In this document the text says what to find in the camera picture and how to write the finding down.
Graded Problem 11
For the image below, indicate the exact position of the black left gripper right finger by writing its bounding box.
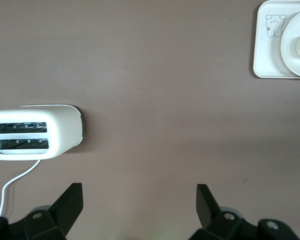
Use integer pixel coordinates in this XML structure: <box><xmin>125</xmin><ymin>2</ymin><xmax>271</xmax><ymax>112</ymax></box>
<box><xmin>189</xmin><ymin>183</ymin><xmax>300</xmax><ymax>240</ymax></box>

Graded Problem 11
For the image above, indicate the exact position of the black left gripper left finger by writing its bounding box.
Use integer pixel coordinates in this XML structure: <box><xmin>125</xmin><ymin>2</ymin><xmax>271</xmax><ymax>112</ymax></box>
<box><xmin>0</xmin><ymin>182</ymin><xmax>84</xmax><ymax>240</ymax></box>

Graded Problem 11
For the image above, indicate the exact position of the round cream plate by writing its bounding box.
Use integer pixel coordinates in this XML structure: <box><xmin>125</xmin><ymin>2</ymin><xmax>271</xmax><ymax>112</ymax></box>
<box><xmin>280</xmin><ymin>7</ymin><xmax>300</xmax><ymax>79</ymax></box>

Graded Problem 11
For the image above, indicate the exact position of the cream rabbit print tray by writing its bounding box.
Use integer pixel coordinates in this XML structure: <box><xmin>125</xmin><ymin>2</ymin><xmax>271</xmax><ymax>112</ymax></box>
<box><xmin>252</xmin><ymin>0</ymin><xmax>300</xmax><ymax>80</ymax></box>

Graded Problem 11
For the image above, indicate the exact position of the white two-slot toaster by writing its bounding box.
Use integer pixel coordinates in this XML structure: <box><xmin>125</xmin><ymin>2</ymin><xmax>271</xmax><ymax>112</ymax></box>
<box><xmin>0</xmin><ymin>103</ymin><xmax>85</xmax><ymax>162</ymax></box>

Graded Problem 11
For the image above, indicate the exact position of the brown table cover mat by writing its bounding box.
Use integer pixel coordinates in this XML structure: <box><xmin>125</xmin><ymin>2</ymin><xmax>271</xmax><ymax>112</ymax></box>
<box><xmin>0</xmin><ymin>0</ymin><xmax>300</xmax><ymax>240</ymax></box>

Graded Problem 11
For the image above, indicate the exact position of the white toaster power cable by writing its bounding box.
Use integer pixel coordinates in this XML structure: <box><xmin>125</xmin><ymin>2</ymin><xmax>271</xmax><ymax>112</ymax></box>
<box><xmin>0</xmin><ymin>159</ymin><xmax>42</xmax><ymax>218</ymax></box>

